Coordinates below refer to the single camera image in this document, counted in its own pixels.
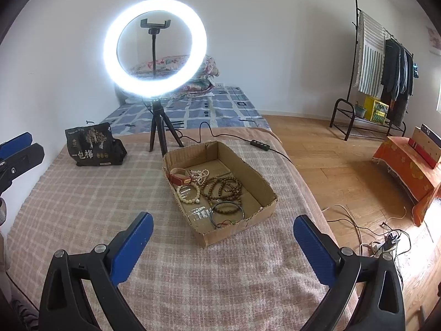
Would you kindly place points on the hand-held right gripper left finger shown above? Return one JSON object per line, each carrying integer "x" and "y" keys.
{"x": 132, "y": 244}

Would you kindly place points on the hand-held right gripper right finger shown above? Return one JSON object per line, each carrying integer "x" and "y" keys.
{"x": 315, "y": 248}

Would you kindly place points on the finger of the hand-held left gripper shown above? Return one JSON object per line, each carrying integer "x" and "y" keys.
{"x": 17, "y": 144}

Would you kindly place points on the blue bangle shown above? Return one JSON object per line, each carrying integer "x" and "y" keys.
{"x": 211, "y": 219}

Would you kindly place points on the cardboard box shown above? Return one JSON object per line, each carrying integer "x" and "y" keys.
{"x": 224, "y": 236}

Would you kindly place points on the black snack bag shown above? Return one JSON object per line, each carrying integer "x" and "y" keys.
{"x": 89, "y": 148}

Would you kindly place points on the white power strip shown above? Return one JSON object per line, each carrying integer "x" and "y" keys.
{"x": 386, "y": 244}

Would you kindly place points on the orange cloth covered table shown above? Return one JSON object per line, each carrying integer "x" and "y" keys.
{"x": 403, "y": 165}

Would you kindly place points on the grey striped cloth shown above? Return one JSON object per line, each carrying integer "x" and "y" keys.
{"x": 24, "y": 313}

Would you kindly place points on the black tripod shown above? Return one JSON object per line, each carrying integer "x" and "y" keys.
{"x": 156, "y": 117}

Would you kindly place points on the small potted plant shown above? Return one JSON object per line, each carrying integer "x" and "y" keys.
{"x": 360, "y": 111}

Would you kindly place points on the black metal clothes rack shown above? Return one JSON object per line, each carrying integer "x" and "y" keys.
{"x": 344, "y": 100}

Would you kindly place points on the yellow box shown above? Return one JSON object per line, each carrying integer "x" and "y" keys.
{"x": 375, "y": 108}

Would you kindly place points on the blue patterned bedsheet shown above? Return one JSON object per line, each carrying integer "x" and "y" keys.
{"x": 220, "y": 110}

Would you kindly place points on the black gooseneck phone holder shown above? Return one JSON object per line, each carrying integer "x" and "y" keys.
{"x": 154, "y": 48}

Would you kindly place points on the floral pillow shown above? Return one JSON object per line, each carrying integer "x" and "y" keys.
{"x": 203, "y": 72}

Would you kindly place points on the hanging dark clothes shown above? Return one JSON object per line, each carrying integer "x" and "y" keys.
{"x": 396, "y": 76}

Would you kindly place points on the green striped hanging cloth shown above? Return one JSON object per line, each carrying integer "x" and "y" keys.
{"x": 370, "y": 55}

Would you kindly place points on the wall picture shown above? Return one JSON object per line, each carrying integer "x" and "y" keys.
{"x": 434, "y": 41}

